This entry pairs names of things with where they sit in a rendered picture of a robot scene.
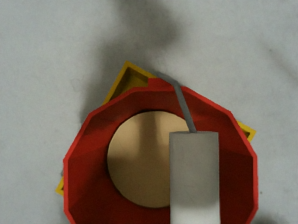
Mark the yellow rectangular tray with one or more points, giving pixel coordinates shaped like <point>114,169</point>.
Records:
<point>133,76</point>

